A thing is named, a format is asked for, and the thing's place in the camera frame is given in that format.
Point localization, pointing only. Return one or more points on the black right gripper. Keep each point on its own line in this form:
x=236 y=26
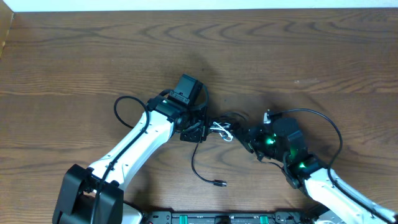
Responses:
x=249 y=140

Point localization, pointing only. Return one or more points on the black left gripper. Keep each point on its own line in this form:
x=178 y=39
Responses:
x=203 y=130

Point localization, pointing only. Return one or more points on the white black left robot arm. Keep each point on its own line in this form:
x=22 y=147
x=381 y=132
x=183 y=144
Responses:
x=96 y=194

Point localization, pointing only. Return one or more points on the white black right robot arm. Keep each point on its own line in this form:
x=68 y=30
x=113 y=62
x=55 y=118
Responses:
x=282 y=140

